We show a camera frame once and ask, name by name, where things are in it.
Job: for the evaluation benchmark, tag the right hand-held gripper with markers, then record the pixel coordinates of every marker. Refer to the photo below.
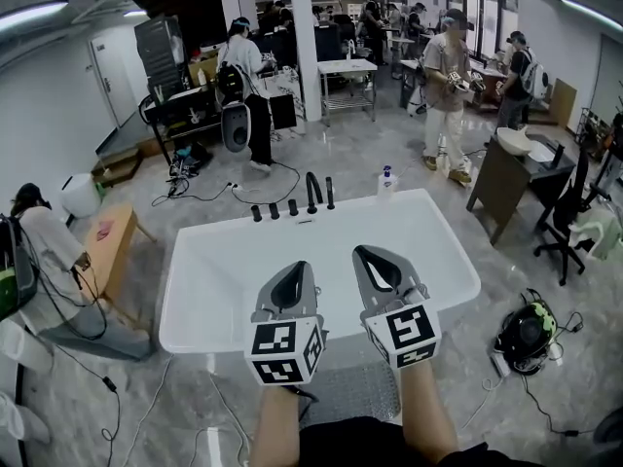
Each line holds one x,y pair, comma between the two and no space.
409,331

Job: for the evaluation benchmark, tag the dark vanity cabinet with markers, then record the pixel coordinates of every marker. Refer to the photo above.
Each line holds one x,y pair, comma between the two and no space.
496,183

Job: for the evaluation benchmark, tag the small cardboard box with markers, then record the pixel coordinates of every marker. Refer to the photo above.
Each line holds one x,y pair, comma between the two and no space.
202,70

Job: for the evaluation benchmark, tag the tall black cabinet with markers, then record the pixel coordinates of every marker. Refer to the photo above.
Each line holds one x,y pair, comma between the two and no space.
158,56

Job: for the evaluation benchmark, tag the small white power strip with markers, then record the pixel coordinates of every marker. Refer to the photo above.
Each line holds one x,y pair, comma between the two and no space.
235,186

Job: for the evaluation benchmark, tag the white door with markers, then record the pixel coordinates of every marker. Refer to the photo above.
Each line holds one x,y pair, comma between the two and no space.
111,81

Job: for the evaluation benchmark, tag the person's left forearm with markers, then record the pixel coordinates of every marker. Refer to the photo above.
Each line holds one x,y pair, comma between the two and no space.
275,426

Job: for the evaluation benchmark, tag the oval wooden bench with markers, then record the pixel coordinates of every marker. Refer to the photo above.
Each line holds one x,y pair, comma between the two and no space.
109,256

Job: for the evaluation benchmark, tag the black office chair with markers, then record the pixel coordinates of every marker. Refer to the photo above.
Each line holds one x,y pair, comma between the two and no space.
576,197

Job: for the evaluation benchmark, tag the long ceiling light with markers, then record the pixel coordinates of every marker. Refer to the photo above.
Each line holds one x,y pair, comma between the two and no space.
34,13
594,7

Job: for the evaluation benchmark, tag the black faucet knob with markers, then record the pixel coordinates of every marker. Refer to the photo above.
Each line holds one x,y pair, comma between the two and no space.
256,213
274,211
292,207

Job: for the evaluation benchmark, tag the steel table white top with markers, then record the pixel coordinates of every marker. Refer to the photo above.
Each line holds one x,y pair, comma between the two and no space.
346,66

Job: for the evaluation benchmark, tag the black shelf table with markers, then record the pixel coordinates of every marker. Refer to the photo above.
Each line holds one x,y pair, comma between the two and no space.
185,110

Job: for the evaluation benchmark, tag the wooden steps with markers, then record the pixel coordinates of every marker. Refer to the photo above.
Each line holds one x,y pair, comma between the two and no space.
117,163

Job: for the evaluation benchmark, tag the pale green cloth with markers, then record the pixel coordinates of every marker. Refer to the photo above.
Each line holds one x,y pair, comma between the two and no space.
601,234

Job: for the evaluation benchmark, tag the black vanity faucet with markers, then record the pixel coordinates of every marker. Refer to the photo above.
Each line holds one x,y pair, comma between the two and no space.
557,156

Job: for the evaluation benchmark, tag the small ceiling light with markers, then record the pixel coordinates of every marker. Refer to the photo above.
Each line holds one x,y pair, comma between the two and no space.
135,13

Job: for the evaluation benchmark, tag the black hand shower wand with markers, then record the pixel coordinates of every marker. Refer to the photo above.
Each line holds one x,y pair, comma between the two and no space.
330,195

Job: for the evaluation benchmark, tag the pink cloth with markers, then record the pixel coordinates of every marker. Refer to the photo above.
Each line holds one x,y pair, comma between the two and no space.
103,230

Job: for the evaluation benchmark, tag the black flat panel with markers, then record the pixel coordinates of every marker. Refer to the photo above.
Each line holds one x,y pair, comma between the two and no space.
283,111

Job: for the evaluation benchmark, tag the dark bag with teal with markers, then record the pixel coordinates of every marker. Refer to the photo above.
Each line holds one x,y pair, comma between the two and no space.
192,156

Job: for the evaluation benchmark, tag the white soap bottle blue pump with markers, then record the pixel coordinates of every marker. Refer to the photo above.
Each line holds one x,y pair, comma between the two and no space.
385,185

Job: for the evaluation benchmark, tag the black curved faucet spout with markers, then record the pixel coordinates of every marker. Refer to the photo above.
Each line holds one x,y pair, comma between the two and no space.
311,202

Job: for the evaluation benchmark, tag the person's right forearm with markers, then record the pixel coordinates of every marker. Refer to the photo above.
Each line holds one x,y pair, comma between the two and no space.
426,406

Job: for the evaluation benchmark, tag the white basin bowl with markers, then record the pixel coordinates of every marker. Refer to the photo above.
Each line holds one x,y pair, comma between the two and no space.
513,141

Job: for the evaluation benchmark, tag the white bathtub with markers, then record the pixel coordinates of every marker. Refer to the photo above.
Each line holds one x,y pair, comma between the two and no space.
219,280

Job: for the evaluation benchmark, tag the white round bin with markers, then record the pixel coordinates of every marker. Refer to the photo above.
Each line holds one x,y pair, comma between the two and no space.
80,196

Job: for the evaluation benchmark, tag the grey perforated bath mat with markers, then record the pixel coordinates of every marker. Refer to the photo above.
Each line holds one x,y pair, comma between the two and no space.
350,392

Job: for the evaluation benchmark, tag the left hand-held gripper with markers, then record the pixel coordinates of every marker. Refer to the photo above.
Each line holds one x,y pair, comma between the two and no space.
277,343

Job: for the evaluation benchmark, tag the white rectangular tray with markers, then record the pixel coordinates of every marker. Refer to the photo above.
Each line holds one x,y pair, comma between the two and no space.
541,151

